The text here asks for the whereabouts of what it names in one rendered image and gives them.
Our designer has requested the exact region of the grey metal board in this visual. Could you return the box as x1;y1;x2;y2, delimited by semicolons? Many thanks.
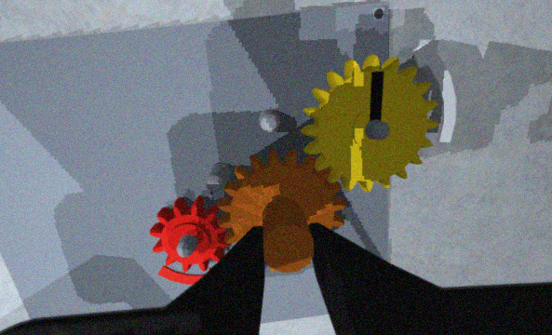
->
0;2;389;319

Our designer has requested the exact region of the brown gear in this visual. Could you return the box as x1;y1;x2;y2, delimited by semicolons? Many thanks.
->
217;149;346;273

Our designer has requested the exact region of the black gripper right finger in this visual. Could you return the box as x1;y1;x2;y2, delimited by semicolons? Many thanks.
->
309;222;552;335

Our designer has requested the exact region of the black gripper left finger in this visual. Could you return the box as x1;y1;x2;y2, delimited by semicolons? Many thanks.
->
0;226;265;335

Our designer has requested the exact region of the red curved arrow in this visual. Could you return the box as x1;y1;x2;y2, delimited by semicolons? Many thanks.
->
158;265;204;285

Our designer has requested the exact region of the red gear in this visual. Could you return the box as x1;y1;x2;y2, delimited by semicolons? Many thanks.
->
150;196;232;274

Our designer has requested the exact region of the yellow gear with black stripe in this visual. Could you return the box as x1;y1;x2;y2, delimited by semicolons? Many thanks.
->
301;54;439;192

